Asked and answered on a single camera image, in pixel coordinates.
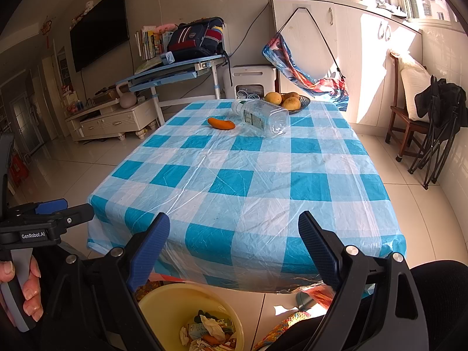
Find wooden chair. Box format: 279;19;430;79
385;49;433;161

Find long orange peel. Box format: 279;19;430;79
208;117;235;130

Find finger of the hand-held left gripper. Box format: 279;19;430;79
47;203;95;233
7;198;69;217

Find white cabinet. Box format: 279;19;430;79
269;0;421;127

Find printed hanging bag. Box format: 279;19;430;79
261;6;350;112

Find clear plastic bottle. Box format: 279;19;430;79
231;99;290;138

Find person's black pants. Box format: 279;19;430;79
289;259;468;351

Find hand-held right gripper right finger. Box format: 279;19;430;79
298;210;429;351

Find blue white checkered tablecloth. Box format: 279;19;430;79
87;99;407;293

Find yellow plastic bin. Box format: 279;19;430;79
138;283;245;351

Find cream tv cabinet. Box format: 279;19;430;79
65;97;159;142

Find pink kettlebell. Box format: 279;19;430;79
116;83;137;109

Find black wall television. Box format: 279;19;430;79
69;0;130;73

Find white tissue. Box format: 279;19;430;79
200;314;226;342

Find green white carton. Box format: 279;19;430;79
187;322;206;340

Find white cushion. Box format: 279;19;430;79
397;52;433;121

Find colourful knitted cloth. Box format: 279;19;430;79
253;311;311;351

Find white air purifier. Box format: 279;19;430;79
231;65;277;100

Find person's left hand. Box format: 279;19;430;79
0;255;44;322

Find black folding chair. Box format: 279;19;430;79
407;75;468;190

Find blue study desk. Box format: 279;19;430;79
116;54;229;125

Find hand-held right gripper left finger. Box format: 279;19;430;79
40;212;171;351

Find dark fruit bowl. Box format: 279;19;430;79
261;94;311;114

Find row of books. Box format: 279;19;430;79
135;25;172;61

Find dark blue red backpack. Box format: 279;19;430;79
167;17;229;63

